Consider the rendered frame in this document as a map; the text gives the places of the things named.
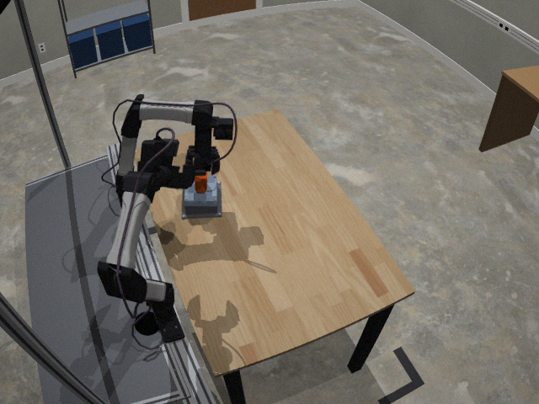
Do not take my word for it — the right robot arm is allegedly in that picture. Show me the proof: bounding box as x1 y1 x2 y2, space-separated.
97 138 185 343

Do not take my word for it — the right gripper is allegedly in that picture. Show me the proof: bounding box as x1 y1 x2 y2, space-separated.
159 164 195 189

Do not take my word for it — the grey slotted metal rail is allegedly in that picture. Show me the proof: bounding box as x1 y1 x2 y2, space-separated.
106 143 216 404

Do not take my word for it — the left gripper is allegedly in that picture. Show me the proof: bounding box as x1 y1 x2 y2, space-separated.
185 139 220 175

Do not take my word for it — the light blue metal plate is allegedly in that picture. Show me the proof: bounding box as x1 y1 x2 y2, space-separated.
184 176 217 206

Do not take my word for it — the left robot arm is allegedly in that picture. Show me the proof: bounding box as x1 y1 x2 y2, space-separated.
115 94 233 208

